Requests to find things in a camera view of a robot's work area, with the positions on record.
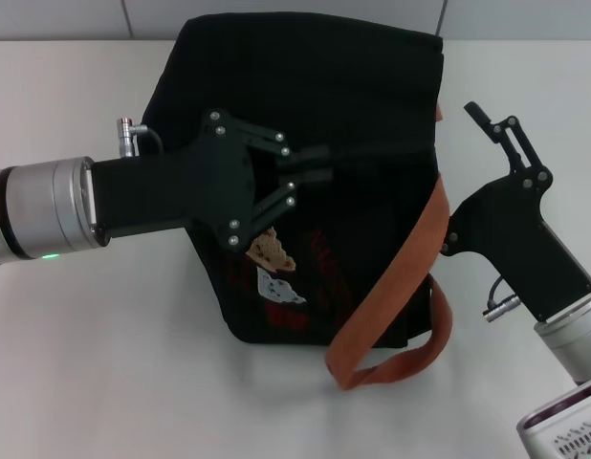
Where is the gripper cable with silver plug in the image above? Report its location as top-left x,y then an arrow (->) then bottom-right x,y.
114,117 -> 165,160
483,274 -> 525,319

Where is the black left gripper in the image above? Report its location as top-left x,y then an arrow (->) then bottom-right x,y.
89,108 -> 335,251

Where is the left gripper cable with silver plug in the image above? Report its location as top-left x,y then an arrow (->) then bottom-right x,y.
114,117 -> 165,160

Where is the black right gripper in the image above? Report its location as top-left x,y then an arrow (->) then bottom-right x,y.
440,100 -> 591,324

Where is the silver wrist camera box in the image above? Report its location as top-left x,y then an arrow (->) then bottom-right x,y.
515,372 -> 591,459

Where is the right gripper cable with silver plug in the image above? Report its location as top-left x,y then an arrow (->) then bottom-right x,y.
483,274 -> 525,319

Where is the black bag with orange handles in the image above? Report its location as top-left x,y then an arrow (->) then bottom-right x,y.
141,15 -> 455,392

